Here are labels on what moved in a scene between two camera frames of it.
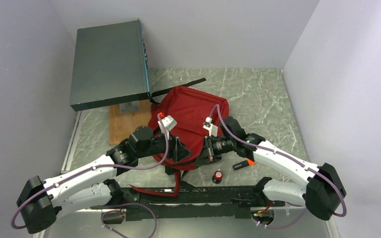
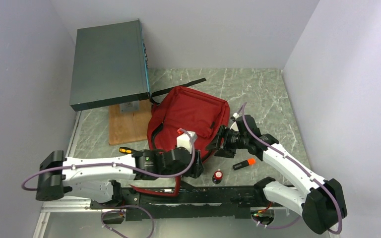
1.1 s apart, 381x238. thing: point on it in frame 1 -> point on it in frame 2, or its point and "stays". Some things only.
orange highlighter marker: (248, 162) stays
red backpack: (193, 115) stays
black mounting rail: (189, 204) stays
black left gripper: (176, 150) -> (197, 169)
